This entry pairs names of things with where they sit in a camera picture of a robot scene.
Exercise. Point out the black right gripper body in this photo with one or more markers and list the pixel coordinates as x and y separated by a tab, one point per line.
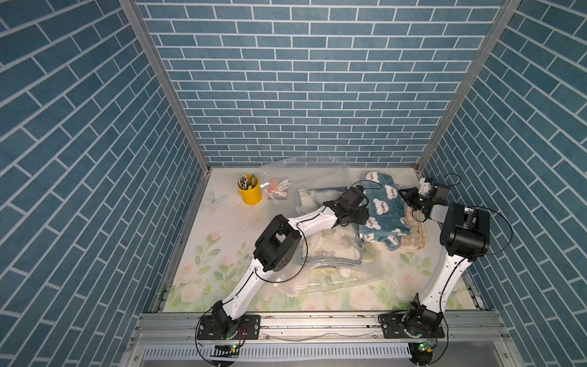
416	201

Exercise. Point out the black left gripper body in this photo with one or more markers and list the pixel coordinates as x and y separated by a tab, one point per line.
356	215

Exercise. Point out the blue cloud pattern blanket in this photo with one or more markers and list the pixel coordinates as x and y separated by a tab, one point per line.
386	223

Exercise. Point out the clear plastic vacuum bag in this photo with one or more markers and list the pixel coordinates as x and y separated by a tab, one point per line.
316	173

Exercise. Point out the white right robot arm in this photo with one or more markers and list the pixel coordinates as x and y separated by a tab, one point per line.
465	237

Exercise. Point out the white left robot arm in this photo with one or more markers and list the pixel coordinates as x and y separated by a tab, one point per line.
274	250

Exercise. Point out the cream fluffy navy-trimmed blanket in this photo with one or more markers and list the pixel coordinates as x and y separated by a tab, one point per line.
339	247

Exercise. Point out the white plastic bag clip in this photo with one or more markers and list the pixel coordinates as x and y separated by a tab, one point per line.
283	186

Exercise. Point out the highlighter marker pack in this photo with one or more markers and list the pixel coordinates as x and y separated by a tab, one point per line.
273	195

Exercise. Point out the yellow metal pen bucket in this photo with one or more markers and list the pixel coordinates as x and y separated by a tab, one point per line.
251	197

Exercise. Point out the pens in bucket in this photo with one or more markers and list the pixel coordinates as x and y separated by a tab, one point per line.
247	182

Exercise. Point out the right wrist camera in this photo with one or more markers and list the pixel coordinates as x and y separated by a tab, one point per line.
429	188

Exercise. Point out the right aluminium corner post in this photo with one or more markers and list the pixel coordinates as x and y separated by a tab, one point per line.
502	18

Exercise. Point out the aluminium corner post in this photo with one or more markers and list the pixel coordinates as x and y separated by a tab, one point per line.
502	18
139	27

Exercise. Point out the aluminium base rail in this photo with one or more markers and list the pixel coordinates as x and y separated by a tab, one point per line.
358	338

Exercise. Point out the left aluminium corner post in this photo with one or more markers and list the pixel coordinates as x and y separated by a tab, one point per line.
139	27

